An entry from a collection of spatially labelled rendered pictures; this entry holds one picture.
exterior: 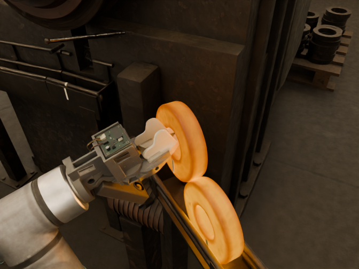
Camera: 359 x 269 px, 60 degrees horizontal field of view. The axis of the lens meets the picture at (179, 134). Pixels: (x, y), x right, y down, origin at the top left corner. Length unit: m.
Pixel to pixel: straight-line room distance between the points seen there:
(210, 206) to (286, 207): 1.07
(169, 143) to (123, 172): 0.10
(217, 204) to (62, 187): 0.25
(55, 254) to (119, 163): 0.18
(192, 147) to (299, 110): 1.69
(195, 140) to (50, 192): 0.25
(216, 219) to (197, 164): 0.10
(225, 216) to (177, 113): 0.19
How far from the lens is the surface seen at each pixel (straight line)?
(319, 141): 1.96
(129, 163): 0.54
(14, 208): 0.56
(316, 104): 2.27
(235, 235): 0.53
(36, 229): 0.56
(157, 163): 0.55
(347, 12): 2.90
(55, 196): 0.53
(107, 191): 0.57
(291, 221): 1.53
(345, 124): 2.16
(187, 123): 0.53
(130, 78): 0.81
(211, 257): 0.57
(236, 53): 0.76
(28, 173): 1.78
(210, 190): 0.53
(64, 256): 0.59
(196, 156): 0.53
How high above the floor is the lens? 1.20
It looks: 41 degrees down
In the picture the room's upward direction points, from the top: straight up
